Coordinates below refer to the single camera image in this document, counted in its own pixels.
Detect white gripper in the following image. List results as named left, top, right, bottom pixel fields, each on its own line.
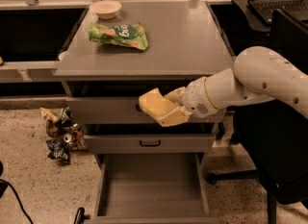
left=157, top=77, right=218, bottom=127

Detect yellow sponge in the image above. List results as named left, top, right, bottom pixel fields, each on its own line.
left=139, top=88, right=173, bottom=118

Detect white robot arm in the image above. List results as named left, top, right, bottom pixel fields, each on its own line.
left=157, top=46, right=308, bottom=127

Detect grey drawer cabinet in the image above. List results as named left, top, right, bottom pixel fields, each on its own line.
left=53, top=0, right=240, bottom=224

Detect grey middle drawer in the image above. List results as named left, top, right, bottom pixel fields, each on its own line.
left=86, top=123, right=215, bottom=154

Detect grey drawer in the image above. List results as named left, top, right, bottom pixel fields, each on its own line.
left=86, top=123, right=215, bottom=154
left=65, top=80, right=231, bottom=125
left=85, top=153, right=218, bottom=224

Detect grey top drawer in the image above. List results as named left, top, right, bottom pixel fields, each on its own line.
left=65, top=80, right=231, bottom=125

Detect grey bottom drawer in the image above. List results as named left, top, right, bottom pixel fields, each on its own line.
left=85, top=153, right=218, bottom=224

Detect green snack bag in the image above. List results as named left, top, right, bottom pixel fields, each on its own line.
left=88, top=22, right=149, bottom=51

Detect black office chair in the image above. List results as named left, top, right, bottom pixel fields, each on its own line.
left=206, top=9, right=308, bottom=224

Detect pile of snack wrappers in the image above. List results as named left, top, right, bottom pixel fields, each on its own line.
left=40, top=106, right=88, bottom=151

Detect white bowl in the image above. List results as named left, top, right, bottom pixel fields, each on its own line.
left=90, top=0, right=122, bottom=19

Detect blue snack bag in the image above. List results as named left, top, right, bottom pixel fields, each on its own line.
left=46, top=138, right=70, bottom=163

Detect black cable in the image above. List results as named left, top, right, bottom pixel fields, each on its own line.
left=0, top=160, right=35, bottom=224

